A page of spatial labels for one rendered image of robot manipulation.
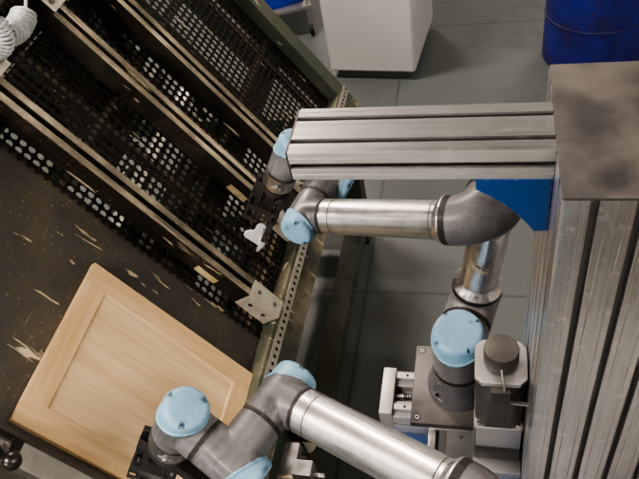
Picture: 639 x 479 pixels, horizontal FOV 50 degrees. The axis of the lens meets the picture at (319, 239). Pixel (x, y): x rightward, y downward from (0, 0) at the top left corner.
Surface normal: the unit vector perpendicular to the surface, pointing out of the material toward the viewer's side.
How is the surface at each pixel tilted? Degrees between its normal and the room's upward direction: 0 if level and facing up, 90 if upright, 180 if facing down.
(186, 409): 28
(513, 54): 0
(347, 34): 90
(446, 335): 8
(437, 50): 0
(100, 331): 58
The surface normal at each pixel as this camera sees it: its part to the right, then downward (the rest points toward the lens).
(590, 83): -0.16, -0.68
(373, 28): -0.27, 0.73
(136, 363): 0.73, -0.34
